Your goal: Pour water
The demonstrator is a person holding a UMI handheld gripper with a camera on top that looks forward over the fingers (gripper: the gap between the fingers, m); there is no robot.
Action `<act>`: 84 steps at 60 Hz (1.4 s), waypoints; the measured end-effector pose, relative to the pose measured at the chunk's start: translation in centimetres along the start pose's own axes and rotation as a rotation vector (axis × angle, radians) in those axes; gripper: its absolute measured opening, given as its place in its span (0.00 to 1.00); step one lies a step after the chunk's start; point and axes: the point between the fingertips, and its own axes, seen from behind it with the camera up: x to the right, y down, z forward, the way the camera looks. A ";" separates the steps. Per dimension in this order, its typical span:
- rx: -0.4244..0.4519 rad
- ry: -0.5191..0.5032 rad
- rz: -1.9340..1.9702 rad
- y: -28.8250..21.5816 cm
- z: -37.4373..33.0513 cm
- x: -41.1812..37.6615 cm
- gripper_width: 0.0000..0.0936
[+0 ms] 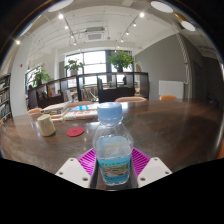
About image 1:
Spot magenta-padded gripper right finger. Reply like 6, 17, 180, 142
128, 147, 173, 190

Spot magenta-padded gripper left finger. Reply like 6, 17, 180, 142
54, 148, 99, 190

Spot clear blue-capped water bottle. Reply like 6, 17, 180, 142
92, 101, 135, 187

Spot flat round red coaster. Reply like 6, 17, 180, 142
65, 126, 85, 138

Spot cream ceramic cup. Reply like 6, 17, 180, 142
37, 114, 57, 137

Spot yellow-edged book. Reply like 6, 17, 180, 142
49, 113, 66, 120

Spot thick white blue-cover book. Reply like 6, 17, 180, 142
62, 103, 100, 121

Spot dark grey book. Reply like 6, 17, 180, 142
43, 108, 69, 116

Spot white book with red title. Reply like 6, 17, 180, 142
41, 100, 72, 113

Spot orange chairs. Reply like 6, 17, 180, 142
26, 94, 224, 159

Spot dark cubby shelf unit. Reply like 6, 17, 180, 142
27, 71, 150, 109

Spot tall dark bookshelf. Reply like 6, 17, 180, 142
0, 73, 13, 124

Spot potted green plant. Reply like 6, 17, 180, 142
106, 50, 134, 73
64, 58, 85, 77
31, 66, 52, 87

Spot ceiling air conditioner unit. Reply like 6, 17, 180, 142
84, 26, 107, 42

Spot ceiling spot lights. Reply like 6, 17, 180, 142
14, 10, 148, 48

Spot round white ceiling lamps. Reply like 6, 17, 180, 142
18, 0, 198, 33

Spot white wall radiator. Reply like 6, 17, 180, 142
158, 79, 185, 100

